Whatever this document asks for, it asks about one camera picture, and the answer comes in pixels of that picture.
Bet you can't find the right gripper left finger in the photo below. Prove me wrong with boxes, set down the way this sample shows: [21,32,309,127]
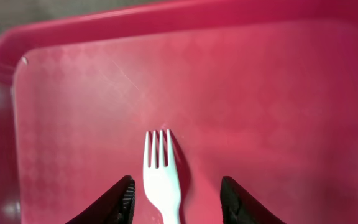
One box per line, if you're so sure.
[67,175,135,224]

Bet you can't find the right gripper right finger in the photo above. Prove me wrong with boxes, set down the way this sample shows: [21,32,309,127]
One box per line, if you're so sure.
[220,176,284,224]

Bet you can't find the pink plastic fork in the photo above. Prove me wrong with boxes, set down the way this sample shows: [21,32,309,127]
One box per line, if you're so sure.
[143,129,181,224]

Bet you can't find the red serving tray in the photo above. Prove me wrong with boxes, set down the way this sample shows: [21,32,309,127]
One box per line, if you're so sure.
[0,0,358,223]

